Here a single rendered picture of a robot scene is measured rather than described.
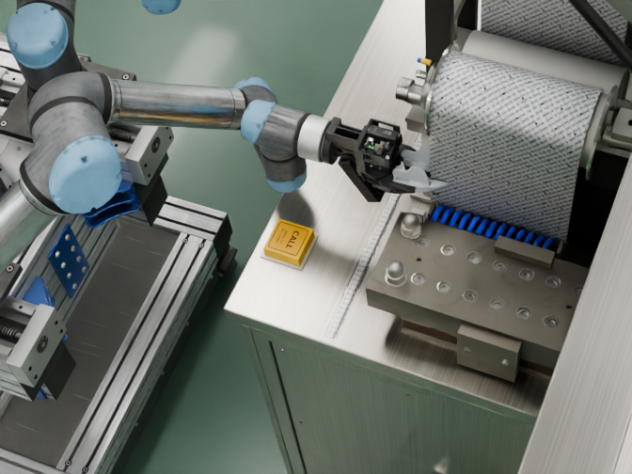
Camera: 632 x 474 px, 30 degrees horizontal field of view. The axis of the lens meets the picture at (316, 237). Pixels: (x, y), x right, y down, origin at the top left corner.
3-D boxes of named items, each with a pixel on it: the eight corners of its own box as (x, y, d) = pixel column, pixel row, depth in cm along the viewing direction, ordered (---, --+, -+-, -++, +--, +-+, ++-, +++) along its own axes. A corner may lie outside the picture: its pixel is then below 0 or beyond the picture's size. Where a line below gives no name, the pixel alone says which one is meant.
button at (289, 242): (280, 224, 215) (278, 217, 213) (315, 235, 213) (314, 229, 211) (264, 255, 212) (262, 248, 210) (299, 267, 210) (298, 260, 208)
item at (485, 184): (432, 200, 201) (431, 135, 185) (566, 241, 194) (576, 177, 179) (431, 203, 201) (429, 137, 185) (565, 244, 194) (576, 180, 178)
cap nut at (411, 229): (404, 217, 198) (403, 203, 194) (425, 224, 197) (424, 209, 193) (397, 235, 197) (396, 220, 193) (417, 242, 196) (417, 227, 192)
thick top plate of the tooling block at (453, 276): (402, 229, 204) (401, 210, 199) (630, 300, 193) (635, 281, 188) (367, 306, 197) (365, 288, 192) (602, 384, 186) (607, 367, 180)
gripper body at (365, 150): (387, 162, 189) (318, 141, 192) (389, 192, 196) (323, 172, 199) (404, 125, 192) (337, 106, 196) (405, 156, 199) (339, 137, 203)
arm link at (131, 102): (4, 97, 196) (253, 112, 225) (21, 145, 191) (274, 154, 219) (23, 45, 189) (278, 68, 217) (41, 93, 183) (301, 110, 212)
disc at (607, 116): (608, 125, 187) (620, 64, 174) (611, 126, 187) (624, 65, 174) (580, 198, 180) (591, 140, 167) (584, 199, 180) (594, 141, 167)
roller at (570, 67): (476, 62, 204) (478, 14, 194) (622, 100, 197) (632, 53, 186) (452, 114, 198) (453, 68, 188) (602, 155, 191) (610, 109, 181)
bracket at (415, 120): (417, 176, 218) (413, 69, 193) (450, 185, 217) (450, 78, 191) (406, 197, 216) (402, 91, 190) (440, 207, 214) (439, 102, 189)
